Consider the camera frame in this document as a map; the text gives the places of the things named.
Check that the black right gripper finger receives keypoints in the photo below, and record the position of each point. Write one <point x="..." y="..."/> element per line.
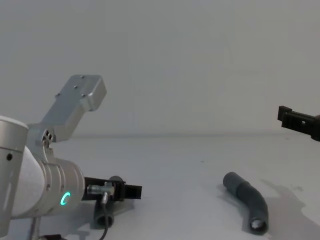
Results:
<point x="297" y="121"/>

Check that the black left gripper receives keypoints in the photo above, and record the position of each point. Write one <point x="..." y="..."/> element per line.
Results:
<point x="117" y="191"/>

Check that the short grey plastic pipe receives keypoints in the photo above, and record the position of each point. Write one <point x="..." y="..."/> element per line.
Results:
<point x="102" y="217"/>

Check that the white table cloth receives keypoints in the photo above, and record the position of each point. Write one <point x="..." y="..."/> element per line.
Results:
<point x="180" y="172"/>

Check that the curved grey plastic pipe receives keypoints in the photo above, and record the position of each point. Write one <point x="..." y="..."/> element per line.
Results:
<point x="252" y="197"/>

